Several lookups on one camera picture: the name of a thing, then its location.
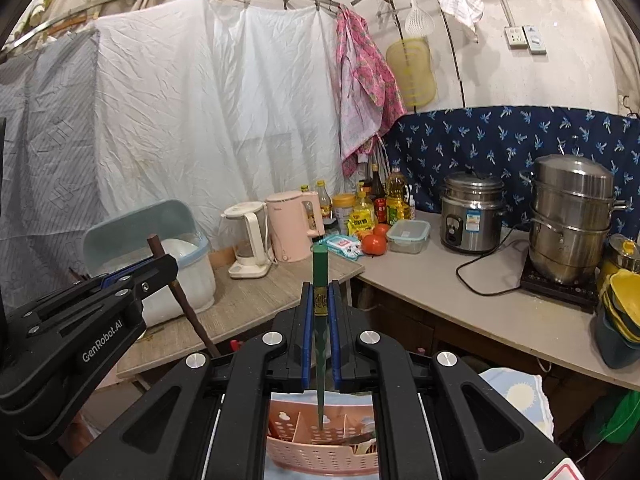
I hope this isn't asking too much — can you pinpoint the pink floral apron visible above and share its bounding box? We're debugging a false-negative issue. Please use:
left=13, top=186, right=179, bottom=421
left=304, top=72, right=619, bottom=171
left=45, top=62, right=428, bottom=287
left=334, top=4, right=407, bottom=177

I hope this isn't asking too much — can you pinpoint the blue dish drainer box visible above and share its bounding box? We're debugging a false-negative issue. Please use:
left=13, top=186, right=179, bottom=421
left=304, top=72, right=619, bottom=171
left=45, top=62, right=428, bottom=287
left=82, top=199, right=217, bottom=328

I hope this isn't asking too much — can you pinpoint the white sheet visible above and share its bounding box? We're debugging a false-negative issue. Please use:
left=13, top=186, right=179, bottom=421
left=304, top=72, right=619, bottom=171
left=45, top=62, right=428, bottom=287
left=92, top=0, right=351, bottom=261

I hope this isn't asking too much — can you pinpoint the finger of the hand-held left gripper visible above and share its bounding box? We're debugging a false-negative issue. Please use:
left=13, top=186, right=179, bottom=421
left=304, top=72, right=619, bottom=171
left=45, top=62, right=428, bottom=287
left=75, top=255, right=160, bottom=293
left=102, top=254, right=180, bottom=306

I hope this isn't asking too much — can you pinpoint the stack of yellow bowls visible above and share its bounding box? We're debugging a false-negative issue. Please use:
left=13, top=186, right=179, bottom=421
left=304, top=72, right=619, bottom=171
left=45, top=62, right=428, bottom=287
left=597, top=269, right=640, bottom=343

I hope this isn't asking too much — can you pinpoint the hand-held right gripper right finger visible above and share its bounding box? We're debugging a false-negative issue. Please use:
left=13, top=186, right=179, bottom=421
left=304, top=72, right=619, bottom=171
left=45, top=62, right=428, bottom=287
left=327, top=282, right=571, bottom=480

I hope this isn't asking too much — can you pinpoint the steel steamer pot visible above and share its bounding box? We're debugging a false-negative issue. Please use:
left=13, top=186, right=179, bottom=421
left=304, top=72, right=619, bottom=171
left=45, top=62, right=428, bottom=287
left=520, top=154, right=628, bottom=286

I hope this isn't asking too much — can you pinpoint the wet wipes packet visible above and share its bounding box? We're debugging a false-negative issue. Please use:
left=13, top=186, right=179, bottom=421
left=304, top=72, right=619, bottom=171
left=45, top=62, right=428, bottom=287
left=320, top=232, right=363, bottom=261

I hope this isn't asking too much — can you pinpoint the dark sauce bottle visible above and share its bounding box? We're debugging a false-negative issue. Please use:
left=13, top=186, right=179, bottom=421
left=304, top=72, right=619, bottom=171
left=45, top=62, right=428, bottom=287
left=369, top=164, right=386, bottom=201

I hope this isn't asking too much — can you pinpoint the brown chopstick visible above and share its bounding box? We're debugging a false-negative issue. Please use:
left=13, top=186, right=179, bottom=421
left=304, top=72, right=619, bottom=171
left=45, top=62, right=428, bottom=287
left=146, top=234, right=221, bottom=359

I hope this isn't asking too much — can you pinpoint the white glass kettle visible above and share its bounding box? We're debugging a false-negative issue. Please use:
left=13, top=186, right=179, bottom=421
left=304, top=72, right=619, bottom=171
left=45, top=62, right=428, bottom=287
left=220, top=201, right=275, bottom=280

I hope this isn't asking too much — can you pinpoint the navy printed cloth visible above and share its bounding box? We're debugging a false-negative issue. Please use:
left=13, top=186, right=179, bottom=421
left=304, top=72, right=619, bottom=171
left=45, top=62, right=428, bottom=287
left=382, top=106, right=640, bottom=221

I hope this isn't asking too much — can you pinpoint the cooking oil bottle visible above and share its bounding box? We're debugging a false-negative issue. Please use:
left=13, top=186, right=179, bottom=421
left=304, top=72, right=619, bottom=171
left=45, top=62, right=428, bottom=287
left=385, top=166, right=412, bottom=226

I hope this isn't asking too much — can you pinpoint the yellow seasoning bottle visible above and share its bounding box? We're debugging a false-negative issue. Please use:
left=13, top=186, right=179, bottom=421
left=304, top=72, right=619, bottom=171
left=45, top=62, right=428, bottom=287
left=347, top=191, right=377, bottom=238

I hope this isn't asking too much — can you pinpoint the pink plastic utensil holder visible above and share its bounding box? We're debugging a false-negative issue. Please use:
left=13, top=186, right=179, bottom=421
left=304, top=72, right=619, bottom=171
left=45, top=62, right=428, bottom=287
left=266, top=391, right=381, bottom=476

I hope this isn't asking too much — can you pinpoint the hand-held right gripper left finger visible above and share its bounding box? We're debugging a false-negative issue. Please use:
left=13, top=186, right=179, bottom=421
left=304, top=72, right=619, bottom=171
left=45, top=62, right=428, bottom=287
left=60, top=282, right=315, bottom=480

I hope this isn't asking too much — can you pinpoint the white plastic skimmer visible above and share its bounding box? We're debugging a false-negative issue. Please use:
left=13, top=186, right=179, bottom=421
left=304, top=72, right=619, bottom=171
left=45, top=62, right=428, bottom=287
left=402, top=0, right=436, bottom=38

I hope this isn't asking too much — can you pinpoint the clear food container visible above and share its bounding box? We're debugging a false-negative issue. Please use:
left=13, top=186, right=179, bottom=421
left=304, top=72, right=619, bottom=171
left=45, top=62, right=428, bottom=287
left=386, top=219, right=431, bottom=255

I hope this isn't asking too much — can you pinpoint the dark blue bucket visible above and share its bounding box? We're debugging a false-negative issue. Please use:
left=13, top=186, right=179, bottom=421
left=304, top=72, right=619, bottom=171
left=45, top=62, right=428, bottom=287
left=594, top=305, right=640, bottom=370

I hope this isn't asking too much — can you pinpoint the grey patterned sheet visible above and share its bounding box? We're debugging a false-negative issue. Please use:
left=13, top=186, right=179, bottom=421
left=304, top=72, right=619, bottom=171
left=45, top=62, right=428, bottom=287
left=0, top=30, right=101, bottom=281

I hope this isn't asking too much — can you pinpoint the yellow tin can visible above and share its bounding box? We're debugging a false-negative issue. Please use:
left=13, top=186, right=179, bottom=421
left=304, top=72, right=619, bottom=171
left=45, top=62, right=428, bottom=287
left=332, top=193, right=357, bottom=233

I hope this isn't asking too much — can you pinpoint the pink electric kettle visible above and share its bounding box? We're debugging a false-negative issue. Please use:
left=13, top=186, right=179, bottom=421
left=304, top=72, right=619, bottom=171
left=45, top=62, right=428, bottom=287
left=265, top=185, right=326, bottom=264

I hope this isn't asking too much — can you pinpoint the green plastic bag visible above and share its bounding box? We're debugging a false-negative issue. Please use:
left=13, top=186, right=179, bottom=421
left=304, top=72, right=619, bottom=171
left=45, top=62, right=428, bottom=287
left=582, top=390, right=640, bottom=446

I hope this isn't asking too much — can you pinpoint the metal spoon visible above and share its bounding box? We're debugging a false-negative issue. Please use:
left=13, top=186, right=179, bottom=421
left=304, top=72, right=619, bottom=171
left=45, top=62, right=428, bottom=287
left=345, top=422, right=377, bottom=448

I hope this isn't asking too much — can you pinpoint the amber liquid bottle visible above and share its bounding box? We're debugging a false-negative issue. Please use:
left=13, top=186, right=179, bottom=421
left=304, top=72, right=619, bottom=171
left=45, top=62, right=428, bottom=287
left=316, top=181, right=333, bottom=221

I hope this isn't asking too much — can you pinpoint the yellow plastic board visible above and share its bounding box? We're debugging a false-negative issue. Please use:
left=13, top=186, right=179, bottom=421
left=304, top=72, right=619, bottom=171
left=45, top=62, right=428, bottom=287
left=385, top=36, right=438, bottom=110

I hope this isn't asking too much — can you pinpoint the black power cable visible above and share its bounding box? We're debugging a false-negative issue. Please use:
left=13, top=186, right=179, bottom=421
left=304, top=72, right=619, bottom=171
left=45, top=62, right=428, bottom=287
left=456, top=237, right=531, bottom=296

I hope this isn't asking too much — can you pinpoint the green chopstick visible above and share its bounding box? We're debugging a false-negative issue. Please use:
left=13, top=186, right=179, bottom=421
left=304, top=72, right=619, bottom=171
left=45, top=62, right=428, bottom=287
left=310, top=241, right=332, bottom=423

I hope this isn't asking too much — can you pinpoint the black induction cooker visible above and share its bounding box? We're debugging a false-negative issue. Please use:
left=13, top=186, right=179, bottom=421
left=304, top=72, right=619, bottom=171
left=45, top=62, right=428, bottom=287
left=520, top=262, right=601, bottom=313

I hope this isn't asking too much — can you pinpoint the steel rice cooker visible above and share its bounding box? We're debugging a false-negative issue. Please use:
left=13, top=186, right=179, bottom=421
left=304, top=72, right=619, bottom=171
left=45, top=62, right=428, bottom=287
left=440, top=171, right=506, bottom=254

